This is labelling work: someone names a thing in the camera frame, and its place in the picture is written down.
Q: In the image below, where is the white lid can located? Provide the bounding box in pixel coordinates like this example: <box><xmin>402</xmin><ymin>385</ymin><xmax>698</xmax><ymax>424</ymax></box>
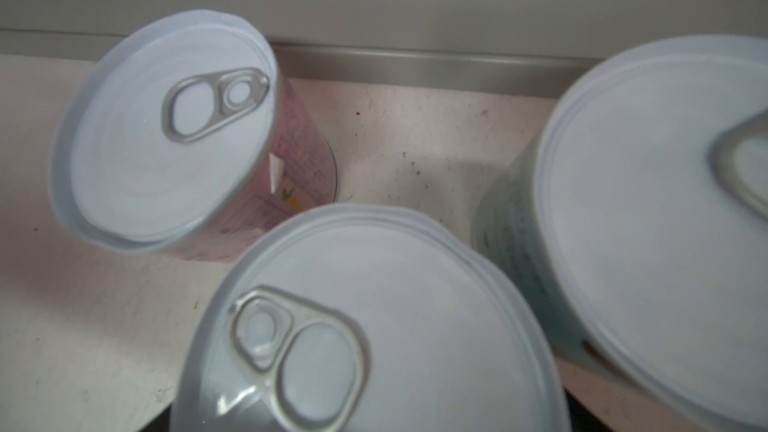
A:
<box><xmin>170</xmin><ymin>204</ymin><xmax>571</xmax><ymax>431</ymax></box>
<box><xmin>471</xmin><ymin>35</ymin><xmax>767</xmax><ymax>431</ymax></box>

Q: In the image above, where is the pink can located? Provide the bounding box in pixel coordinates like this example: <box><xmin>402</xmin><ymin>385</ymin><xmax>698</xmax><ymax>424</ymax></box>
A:
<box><xmin>48</xmin><ymin>10</ymin><xmax>338</xmax><ymax>262</ymax></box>

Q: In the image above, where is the grey metal cabinet box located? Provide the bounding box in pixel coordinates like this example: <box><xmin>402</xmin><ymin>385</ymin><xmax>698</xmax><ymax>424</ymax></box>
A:
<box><xmin>1</xmin><ymin>0</ymin><xmax>767</xmax><ymax>98</ymax></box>

